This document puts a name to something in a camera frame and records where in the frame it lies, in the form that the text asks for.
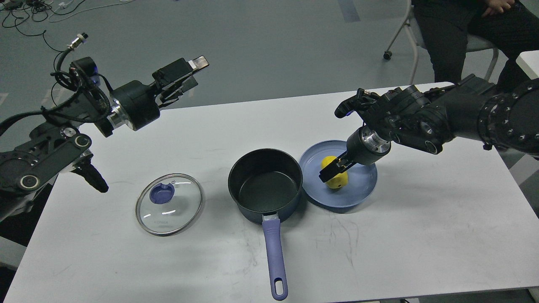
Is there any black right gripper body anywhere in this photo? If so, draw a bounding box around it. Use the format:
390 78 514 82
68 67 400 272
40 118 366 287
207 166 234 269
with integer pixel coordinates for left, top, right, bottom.
344 126 392 166

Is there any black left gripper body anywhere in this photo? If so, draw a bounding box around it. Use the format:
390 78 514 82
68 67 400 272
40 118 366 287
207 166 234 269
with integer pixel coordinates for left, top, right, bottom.
104 80 160 137

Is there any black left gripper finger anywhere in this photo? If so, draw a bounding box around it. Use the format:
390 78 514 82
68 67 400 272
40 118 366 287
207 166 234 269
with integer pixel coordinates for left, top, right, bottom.
157 75 198 109
152 56 209 87

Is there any yellow potato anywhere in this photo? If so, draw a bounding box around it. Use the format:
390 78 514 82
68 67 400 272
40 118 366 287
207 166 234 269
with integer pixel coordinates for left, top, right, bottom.
321 155 349 189

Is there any glass pot lid purple knob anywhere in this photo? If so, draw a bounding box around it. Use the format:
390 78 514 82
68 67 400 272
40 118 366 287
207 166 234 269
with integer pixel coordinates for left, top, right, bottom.
135 173 204 237

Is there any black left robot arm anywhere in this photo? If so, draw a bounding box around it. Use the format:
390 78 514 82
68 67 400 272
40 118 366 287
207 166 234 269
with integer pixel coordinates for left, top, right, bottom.
0 33 209 219

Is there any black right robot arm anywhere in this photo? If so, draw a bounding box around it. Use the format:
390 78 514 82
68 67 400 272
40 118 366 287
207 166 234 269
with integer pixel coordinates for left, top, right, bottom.
318 74 539 182

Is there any blue round plate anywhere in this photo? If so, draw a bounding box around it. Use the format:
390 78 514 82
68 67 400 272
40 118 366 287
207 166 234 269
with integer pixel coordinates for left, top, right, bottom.
299 140 378 210

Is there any grey rolling chair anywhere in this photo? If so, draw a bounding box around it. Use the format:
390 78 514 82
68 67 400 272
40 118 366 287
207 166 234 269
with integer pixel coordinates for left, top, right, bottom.
383 0 500 85

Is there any white table corner right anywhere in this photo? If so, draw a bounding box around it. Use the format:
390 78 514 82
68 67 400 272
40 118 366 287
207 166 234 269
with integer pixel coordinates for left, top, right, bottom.
515 50 539 80

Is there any seated person in black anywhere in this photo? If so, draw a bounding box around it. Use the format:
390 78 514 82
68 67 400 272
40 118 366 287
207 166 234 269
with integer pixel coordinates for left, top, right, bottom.
411 0 539 92

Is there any dark pot with purple handle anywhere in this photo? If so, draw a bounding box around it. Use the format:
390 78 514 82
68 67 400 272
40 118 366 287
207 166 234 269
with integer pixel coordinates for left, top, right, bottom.
227 148 303 301

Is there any black cable on floor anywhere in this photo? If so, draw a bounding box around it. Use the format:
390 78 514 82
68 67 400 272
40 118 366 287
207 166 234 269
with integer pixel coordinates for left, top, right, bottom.
0 0 89 106

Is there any white cable on floor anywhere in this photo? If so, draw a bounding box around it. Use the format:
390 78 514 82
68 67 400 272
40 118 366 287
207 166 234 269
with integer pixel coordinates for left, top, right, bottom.
47 0 137 22

